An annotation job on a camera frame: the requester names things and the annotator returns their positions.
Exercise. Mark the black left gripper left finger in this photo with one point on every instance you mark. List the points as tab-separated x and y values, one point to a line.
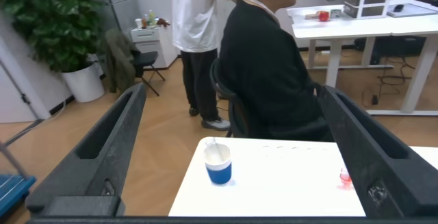
102	155

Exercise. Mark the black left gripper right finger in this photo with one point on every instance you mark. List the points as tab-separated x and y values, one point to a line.
376	159

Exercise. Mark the red pigment test tube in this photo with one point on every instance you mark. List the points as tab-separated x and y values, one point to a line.
345	177

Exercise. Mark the clear acrylic test tube rack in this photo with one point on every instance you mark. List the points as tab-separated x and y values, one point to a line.
291	147

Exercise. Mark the white plant pot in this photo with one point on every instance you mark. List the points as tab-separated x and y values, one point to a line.
83	85

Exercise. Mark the blue plastic box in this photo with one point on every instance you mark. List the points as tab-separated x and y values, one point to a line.
13	191

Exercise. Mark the dark green jacket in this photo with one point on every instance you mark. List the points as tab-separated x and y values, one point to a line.
119	59

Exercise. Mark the black folding chair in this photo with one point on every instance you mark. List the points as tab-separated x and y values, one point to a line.
145	59

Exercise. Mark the blue white paper cup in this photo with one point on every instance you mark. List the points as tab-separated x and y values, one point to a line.
219	174

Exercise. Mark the white drawer cabinet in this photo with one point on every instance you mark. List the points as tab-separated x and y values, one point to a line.
154	42

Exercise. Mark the white standing desk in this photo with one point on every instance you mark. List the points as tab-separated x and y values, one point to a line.
359	27

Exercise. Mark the small white cup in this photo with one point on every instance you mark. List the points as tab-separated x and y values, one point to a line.
138	23

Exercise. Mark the black office chair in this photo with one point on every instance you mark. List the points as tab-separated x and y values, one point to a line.
236	114

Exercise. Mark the orange drink bottle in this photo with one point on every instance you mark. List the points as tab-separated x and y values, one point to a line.
144	22

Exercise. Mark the seated person in black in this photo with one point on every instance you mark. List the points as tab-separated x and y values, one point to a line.
267	70

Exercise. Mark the green leafy plant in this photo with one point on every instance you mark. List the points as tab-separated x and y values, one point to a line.
58	18

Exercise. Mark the green drink bottle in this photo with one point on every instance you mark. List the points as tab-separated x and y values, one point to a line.
151	18

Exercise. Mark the red apple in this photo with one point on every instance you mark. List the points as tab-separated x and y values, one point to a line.
323	16

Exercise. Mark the black computer mouse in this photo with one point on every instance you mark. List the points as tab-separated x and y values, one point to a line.
398	8

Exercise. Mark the standing person white shirt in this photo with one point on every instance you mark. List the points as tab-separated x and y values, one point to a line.
195	18

